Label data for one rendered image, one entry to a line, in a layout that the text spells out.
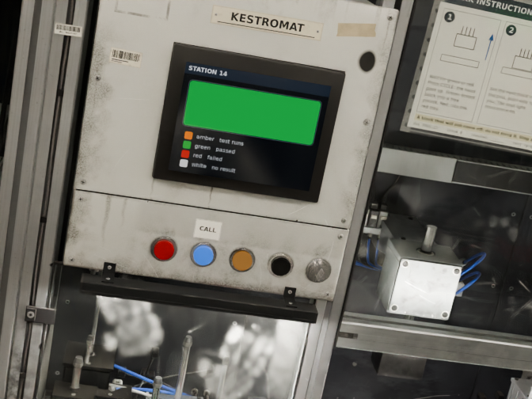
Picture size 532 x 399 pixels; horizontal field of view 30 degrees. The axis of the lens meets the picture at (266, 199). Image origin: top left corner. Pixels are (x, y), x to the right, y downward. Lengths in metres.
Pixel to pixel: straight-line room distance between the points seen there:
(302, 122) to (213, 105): 0.13
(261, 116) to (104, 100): 0.23
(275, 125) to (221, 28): 0.16
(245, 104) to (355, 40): 0.18
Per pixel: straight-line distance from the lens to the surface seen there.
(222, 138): 1.43
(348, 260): 1.55
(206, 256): 1.50
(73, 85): 1.45
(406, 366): 1.87
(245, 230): 1.50
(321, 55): 1.44
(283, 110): 1.43
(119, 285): 1.49
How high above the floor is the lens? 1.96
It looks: 17 degrees down
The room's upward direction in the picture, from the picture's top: 11 degrees clockwise
